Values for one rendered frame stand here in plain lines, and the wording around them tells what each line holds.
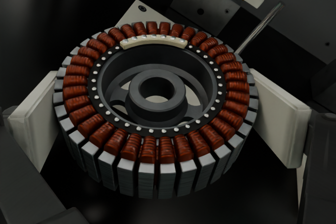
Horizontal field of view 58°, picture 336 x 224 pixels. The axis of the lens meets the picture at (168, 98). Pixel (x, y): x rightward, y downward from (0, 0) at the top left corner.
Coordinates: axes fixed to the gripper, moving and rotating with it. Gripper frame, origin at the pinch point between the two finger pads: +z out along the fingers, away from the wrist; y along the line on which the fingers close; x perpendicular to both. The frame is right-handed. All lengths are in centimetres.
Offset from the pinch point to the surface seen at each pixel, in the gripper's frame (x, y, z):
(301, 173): -11.7, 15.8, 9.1
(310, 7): 3.8, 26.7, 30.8
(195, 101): -4.2, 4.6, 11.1
